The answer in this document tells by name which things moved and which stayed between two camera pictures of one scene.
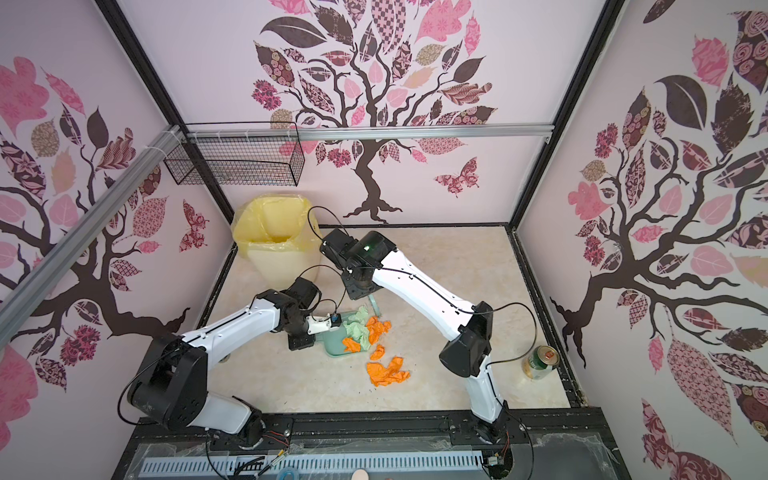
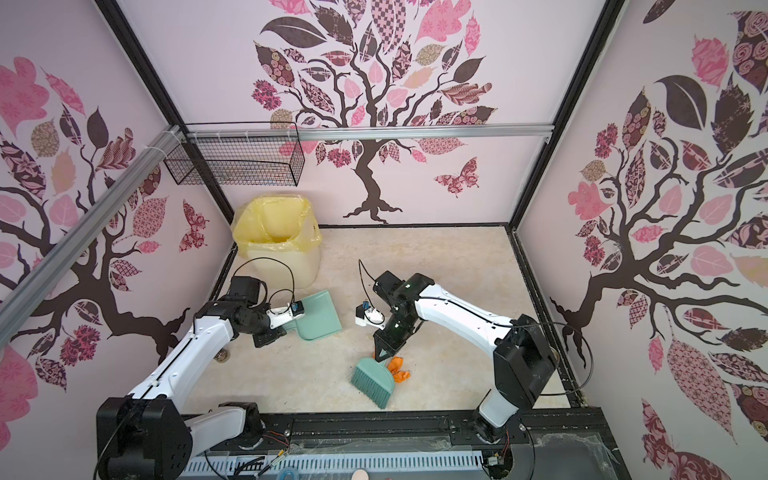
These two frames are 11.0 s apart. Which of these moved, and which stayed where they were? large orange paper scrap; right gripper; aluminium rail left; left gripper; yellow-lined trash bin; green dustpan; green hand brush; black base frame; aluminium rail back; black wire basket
Moved: green dustpan; green hand brush; right gripper; left gripper
Stayed: large orange paper scrap; yellow-lined trash bin; black base frame; black wire basket; aluminium rail back; aluminium rail left
